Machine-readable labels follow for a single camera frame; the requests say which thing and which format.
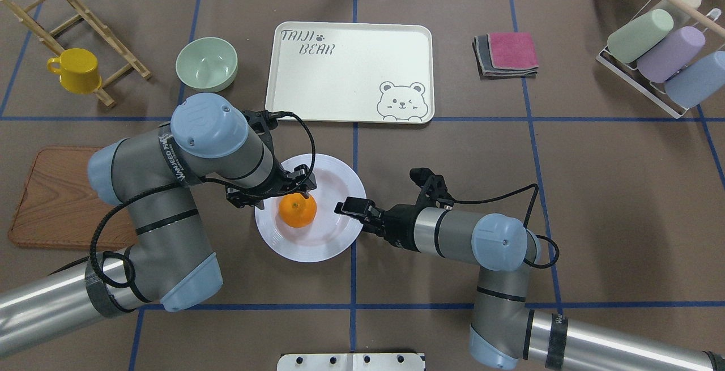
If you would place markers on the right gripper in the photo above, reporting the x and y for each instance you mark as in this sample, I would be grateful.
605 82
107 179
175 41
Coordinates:
400 219

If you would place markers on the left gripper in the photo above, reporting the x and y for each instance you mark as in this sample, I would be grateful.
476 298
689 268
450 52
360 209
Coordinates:
281 183

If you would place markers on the orange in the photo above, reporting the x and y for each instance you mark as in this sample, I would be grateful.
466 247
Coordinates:
297 211

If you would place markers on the white plate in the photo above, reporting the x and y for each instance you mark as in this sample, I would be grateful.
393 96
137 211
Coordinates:
329 233

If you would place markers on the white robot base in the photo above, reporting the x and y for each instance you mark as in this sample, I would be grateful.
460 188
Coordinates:
353 361

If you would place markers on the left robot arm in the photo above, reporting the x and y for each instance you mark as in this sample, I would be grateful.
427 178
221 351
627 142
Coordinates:
152 246

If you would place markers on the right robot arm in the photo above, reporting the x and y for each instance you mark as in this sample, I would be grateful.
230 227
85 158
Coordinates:
505 327

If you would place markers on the cream bear tray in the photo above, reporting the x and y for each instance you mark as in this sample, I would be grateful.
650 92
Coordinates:
352 72

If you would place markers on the wooden tray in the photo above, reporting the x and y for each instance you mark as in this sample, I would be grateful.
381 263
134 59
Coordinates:
58 208

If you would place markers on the green bowl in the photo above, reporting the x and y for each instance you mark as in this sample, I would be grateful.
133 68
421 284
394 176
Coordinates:
208 64

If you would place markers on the grey cloth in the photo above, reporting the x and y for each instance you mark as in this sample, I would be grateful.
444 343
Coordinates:
481 49

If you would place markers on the pink cloth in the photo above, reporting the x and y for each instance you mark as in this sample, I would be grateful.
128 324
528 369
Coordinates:
512 51

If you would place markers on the yellow mug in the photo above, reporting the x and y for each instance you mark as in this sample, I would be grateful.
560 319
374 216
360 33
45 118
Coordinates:
77 69

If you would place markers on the green plastic cup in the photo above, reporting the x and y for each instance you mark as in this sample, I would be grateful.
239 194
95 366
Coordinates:
638 36

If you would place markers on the purple plastic cup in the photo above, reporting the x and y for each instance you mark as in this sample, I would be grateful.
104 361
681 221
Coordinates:
671 54

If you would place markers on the blue plastic cup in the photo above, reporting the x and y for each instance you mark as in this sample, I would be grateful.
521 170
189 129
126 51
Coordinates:
697 82

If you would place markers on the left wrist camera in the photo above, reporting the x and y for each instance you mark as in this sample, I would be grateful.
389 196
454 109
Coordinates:
262 121

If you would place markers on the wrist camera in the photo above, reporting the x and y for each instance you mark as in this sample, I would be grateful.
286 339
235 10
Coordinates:
262 121
433 190

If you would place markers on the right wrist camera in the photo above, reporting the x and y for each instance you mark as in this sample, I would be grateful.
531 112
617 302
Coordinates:
433 190

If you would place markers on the white wire cup rack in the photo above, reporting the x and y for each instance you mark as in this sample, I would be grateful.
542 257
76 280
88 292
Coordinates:
656 91

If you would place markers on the wooden rack handle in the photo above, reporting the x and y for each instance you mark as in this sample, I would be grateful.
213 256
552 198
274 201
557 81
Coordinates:
683 12

